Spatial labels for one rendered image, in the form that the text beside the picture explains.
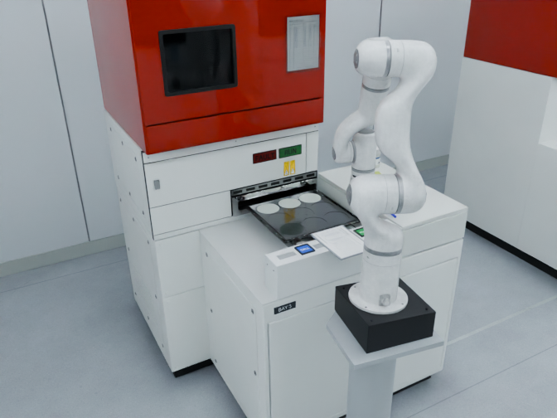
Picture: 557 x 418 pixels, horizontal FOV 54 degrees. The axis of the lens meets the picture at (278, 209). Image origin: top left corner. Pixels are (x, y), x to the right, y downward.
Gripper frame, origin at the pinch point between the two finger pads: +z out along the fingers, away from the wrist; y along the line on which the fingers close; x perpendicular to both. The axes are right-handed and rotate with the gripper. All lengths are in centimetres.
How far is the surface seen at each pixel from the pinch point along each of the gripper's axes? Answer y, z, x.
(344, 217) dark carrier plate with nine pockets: -23.2, 15.3, 9.4
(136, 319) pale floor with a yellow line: -118, 105, -67
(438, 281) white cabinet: 5, 41, 40
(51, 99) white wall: -206, -5, -79
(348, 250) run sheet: 8.2, 8.8, -10.7
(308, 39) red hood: -53, -54, 9
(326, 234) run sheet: -5.4, 8.8, -11.4
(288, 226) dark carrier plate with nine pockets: -28.6, 15.2, -15.0
